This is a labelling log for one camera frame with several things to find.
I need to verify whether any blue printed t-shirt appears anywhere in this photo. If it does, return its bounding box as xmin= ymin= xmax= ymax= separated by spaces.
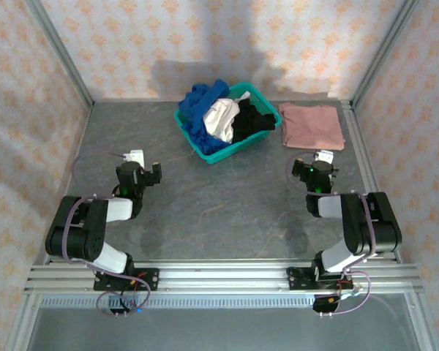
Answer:
xmin=178 ymin=79 xmax=231 ymax=156

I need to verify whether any aluminium side rail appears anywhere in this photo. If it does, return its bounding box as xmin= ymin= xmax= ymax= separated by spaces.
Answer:
xmin=339 ymin=99 xmax=402 ymax=264

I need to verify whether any teal plastic basket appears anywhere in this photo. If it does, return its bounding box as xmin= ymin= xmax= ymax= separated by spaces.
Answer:
xmin=173 ymin=82 xmax=282 ymax=165

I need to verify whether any aluminium lower frame post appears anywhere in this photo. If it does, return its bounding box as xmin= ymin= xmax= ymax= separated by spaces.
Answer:
xmin=5 ymin=292 xmax=41 ymax=351
xmin=404 ymin=292 xmax=439 ymax=351

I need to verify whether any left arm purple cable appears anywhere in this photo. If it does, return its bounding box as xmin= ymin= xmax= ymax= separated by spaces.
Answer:
xmin=60 ymin=150 xmax=151 ymax=317

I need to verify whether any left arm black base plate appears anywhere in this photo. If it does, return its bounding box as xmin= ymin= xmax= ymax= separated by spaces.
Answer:
xmin=93 ymin=268 xmax=160 ymax=293

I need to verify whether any pink t-shirt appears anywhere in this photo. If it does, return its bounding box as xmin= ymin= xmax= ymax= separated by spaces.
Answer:
xmin=277 ymin=102 xmax=347 ymax=151

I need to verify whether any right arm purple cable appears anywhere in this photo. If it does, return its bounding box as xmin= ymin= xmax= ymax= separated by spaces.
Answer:
xmin=285 ymin=156 xmax=372 ymax=316

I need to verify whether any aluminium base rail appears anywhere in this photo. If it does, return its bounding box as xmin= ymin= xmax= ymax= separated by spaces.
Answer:
xmin=23 ymin=258 xmax=424 ymax=294

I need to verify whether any white t-shirt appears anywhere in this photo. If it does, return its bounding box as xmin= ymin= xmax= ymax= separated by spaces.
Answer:
xmin=203 ymin=91 xmax=252 ymax=144

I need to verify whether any aluminium frame post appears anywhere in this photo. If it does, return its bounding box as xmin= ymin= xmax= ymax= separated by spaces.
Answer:
xmin=24 ymin=0 xmax=95 ymax=107
xmin=5 ymin=292 xmax=41 ymax=351
xmin=404 ymin=292 xmax=439 ymax=351
xmin=350 ymin=0 xmax=421 ymax=107

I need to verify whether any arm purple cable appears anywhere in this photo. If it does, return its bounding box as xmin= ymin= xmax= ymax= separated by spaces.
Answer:
xmin=285 ymin=156 xmax=372 ymax=316
xmin=60 ymin=150 xmax=151 ymax=317

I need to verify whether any black connector box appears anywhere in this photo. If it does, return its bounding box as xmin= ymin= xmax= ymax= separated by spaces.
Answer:
xmin=312 ymin=294 xmax=342 ymax=317
xmin=108 ymin=295 xmax=142 ymax=318

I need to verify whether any black t-shirt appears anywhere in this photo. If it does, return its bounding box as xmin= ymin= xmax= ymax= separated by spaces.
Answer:
xmin=230 ymin=98 xmax=277 ymax=144

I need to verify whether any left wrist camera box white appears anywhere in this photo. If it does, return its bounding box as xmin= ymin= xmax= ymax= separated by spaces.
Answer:
xmin=126 ymin=148 xmax=146 ymax=166

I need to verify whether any slotted grey cable duct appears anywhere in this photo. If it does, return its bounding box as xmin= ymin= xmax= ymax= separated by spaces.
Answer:
xmin=40 ymin=295 xmax=318 ymax=309

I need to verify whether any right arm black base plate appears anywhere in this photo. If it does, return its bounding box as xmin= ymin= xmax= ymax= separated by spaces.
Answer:
xmin=286 ymin=266 xmax=353 ymax=293

